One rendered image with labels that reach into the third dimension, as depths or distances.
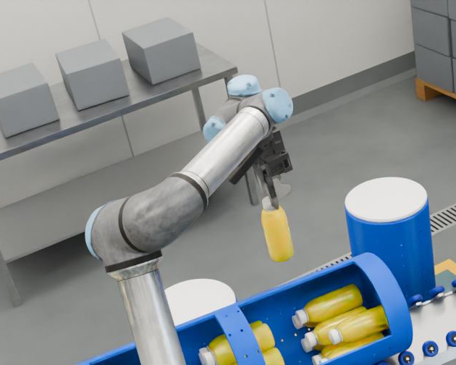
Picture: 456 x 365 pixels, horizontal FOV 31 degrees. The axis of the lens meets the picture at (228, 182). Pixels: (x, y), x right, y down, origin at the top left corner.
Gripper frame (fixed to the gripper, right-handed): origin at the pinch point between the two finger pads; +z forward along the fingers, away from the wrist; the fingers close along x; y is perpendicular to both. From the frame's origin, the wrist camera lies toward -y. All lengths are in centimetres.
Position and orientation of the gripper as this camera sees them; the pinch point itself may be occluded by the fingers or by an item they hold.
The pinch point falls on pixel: (270, 202)
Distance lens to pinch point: 209.6
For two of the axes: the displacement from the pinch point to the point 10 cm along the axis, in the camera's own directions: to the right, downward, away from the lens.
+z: 2.7, 7.9, 5.4
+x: -3.6, -4.4, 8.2
